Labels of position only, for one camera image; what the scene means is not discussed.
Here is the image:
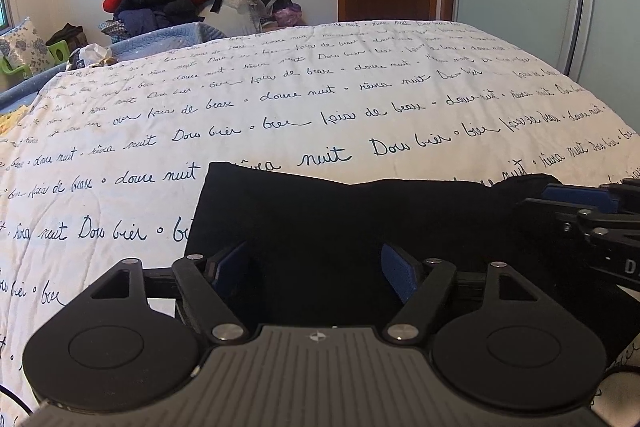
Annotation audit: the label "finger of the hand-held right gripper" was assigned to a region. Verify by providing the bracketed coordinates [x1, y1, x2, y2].
[541, 179, 640, 214]
[515, 197, 640, 254]

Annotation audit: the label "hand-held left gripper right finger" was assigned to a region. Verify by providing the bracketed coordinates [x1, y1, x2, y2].
[381, 243, 552, 349]

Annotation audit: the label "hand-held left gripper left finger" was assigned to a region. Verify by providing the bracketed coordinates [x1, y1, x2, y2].
[80, 241, 250, 347]

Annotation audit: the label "black pants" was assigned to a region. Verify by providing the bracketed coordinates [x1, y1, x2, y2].
[182, 161, 640, 369]

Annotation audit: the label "white script printed blanket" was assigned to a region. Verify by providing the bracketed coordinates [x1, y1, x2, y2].
[0, 19, 640, 414]

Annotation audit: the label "blue bedding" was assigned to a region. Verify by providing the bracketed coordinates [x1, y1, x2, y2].
[0, 22, 227, 108]

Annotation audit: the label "white crumpled paper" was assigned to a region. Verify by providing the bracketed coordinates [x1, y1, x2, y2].
[69, 44, 114, 68]

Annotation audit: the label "clear plastic bag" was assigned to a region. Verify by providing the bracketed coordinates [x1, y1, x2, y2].
[219, 0, 267, 36]

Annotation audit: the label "purple cloth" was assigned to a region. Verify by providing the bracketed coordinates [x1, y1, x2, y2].
[272, 4, 306, 28]

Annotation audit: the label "yellow cloth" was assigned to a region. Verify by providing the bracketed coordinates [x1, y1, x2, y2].
[0, 104, 32, 138]

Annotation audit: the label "green plastic holder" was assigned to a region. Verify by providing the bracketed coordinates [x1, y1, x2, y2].
[0, 40, 69, 76]

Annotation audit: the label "dark bag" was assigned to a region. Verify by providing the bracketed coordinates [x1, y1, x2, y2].
[45, 23, 87, 54]

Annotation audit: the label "floral pillow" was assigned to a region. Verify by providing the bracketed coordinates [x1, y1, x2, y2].
[0, 16, 54, 81]

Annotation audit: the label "black cable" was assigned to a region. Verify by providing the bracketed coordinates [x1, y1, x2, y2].
[0, 383, 32, 417]

